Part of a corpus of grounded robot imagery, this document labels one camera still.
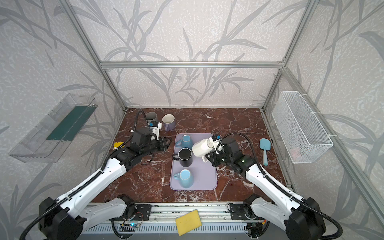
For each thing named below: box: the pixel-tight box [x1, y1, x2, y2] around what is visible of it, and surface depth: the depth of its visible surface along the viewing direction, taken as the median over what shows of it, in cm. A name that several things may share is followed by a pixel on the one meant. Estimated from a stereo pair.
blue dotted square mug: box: [175, 135, 194, 151], surface depth 95 cm
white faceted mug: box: [192, 138, 214, 163], surface depth 77 cm
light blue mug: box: [173, 169, 195, 189], surface depth 79 cm
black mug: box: [172, 147, 193, 167], surface depth 87 cm
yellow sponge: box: [175, 209, 202, 237], surface depth 71 cm
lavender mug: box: [161, 113, 176, 132], surface depth 107 cm
